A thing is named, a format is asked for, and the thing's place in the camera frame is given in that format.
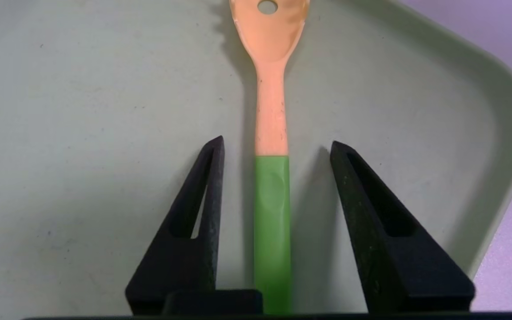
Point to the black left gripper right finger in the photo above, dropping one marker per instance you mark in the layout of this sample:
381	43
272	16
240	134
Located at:
389	249

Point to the light green plastic tray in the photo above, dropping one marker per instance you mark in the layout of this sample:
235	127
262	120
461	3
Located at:
82	133

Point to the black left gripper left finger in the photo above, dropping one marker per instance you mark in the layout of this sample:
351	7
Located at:
189	249

